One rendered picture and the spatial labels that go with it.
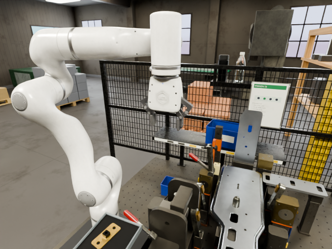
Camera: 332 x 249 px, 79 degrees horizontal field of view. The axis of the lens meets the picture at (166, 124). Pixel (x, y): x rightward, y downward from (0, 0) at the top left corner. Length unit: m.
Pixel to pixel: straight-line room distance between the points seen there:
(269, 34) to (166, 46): 5.89
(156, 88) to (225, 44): 7.40
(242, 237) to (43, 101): 0.85
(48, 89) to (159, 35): 0.40
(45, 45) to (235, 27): 7.44
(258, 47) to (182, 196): 5.83
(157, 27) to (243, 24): 7.35
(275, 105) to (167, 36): 1.09
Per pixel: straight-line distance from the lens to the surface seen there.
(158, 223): 0.75
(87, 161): 0.79
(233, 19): 7.95
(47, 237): 2.43
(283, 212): 1.10
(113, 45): 0.60
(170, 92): 0.58
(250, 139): 1.29
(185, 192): 0.77
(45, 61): 0.72
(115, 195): 0.95
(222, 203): 1.04
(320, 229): 1.57
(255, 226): 0.98
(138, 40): 0.67
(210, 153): 1.03
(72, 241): 1.19
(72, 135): 0.77
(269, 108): 1.51
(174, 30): 0.56
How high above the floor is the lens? 1.69
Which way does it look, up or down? 22 degrees down
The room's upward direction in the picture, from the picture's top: straight up
